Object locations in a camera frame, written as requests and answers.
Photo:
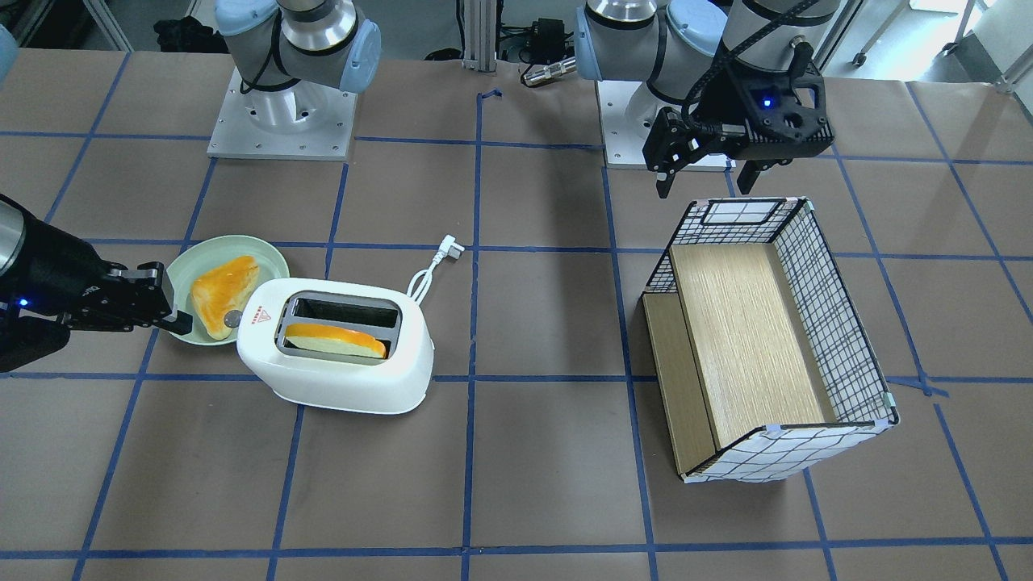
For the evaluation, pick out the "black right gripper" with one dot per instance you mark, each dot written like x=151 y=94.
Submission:
x=60 y=269

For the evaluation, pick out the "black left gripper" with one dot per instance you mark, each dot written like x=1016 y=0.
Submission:
x=729 y=100

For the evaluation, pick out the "white two-slot toaster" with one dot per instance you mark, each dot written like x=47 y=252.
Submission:
x=336 y=381

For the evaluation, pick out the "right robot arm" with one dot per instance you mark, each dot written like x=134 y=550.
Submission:
x=53 y=283

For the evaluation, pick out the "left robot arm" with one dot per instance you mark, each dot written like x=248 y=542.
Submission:
x=677 y=48

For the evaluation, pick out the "toast slice in toaster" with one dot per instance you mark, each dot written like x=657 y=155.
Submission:
x=322 y=338

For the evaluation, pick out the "triangular orange bread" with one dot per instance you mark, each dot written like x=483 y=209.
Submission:
x=224 y=289

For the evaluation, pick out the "light green plate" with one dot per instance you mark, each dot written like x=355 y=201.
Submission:
x=210 y=254

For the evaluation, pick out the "wire basket with wooden shelf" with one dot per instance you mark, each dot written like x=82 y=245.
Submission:
x=763 y=362

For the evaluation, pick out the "aluminium frame post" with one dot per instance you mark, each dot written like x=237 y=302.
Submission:
x=479 y=23

